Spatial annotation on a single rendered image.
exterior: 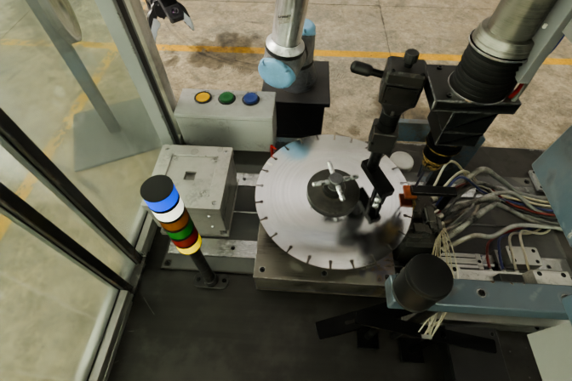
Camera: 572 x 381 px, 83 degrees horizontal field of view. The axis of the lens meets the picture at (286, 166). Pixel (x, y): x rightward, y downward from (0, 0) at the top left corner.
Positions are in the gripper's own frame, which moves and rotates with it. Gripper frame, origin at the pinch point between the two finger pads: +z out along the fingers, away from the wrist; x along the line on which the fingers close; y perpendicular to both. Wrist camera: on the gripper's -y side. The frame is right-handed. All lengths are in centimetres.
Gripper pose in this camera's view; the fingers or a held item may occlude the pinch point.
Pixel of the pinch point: (174, 39)
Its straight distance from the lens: 124.2
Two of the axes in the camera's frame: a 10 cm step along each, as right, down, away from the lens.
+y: -5.8, -6.5, 4.9
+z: 0.1, 6.0, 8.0
